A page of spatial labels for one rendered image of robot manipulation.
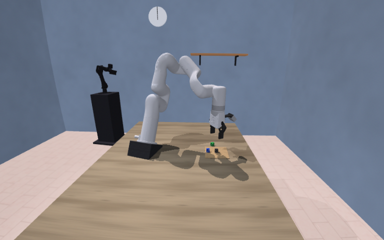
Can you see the tan sandy mat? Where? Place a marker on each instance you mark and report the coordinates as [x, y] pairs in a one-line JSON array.
[[222, 153]]

